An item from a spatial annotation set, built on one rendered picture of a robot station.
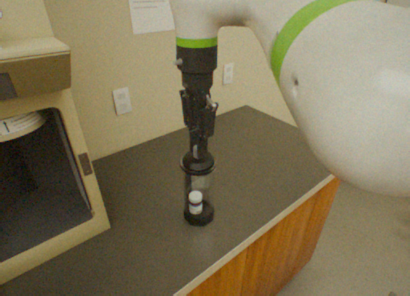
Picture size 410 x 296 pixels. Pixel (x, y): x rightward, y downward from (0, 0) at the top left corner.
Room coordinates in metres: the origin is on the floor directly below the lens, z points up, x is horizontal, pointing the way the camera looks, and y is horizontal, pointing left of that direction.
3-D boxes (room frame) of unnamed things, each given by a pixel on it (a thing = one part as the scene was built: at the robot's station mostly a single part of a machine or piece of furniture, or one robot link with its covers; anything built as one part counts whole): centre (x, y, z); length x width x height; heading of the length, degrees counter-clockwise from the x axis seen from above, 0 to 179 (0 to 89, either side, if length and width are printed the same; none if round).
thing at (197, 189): (0.59, 0.02, 1.06); 0.11 x 0.11 x 0.21
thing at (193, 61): (0.59, 0.02, 1.46); 0.12 x 0.09 x 0.06; 128
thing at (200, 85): (0.59, 0.02, 1.38); 0.08 x 0.07 x 0.09; 38
